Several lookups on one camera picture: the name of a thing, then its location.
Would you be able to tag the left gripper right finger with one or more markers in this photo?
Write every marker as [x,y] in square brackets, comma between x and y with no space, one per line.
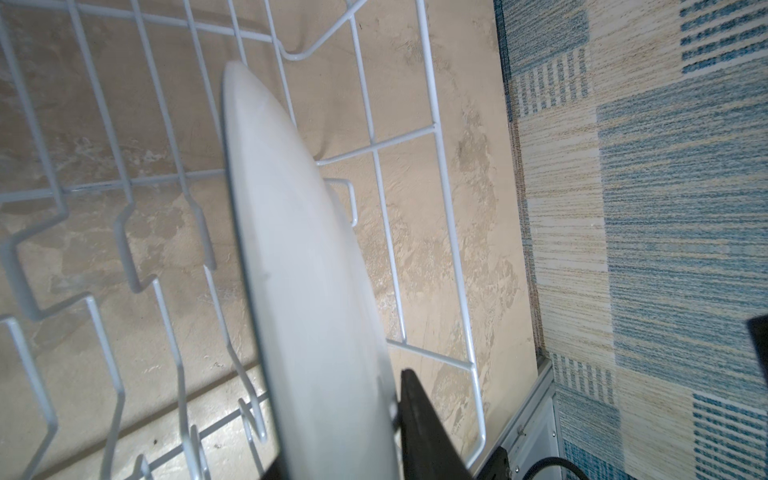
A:
[427,451]

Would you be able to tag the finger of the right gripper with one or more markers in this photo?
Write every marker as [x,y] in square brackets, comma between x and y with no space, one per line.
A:
[758,330]

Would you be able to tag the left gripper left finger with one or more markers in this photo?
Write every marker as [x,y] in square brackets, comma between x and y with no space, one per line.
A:
[276,471]

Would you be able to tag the white wire dish rack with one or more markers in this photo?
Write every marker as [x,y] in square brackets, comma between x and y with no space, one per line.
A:
[111,166]

